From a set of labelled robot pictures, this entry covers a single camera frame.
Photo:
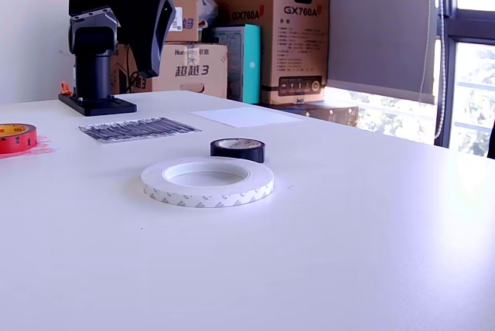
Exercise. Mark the black tape roll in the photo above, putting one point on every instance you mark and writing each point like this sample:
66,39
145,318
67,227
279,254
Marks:
232,151

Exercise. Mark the red tape roll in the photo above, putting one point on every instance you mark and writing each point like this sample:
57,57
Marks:
19,141

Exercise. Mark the white tape roll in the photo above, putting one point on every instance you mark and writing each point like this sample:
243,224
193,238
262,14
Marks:
209,199

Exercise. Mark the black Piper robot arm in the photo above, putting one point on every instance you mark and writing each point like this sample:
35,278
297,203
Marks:
93,76

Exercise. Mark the cardboard box with shipping label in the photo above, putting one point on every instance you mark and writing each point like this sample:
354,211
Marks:
189,10

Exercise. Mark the white plastic bag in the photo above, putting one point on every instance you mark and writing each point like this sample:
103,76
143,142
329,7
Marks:
209,8

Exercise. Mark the black scribbled paper sheet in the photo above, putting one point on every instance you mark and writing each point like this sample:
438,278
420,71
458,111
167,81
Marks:
135,130

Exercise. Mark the orange clamp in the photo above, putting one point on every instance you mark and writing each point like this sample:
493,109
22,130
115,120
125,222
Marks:
67,89

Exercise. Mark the teal and white box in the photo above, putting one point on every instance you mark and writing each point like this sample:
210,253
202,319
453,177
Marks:
251,68

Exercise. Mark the blank white paper sheet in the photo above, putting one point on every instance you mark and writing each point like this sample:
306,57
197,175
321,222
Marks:
247,116

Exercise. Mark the tall GX760A cardboard box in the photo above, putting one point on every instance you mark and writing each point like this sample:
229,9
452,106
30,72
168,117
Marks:
270,48

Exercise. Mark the red scribbled paper sheet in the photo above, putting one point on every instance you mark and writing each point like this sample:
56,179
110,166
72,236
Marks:
44,147

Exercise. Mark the grey roller blind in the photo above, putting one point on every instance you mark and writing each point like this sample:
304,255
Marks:
371,29

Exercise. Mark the person in black shorts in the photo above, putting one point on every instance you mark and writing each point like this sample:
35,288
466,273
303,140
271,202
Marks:
492,141

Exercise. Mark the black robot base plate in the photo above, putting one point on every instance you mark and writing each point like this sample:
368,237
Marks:
96,106

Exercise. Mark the window with dark frame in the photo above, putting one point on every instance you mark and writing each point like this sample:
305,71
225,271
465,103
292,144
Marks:
475,87

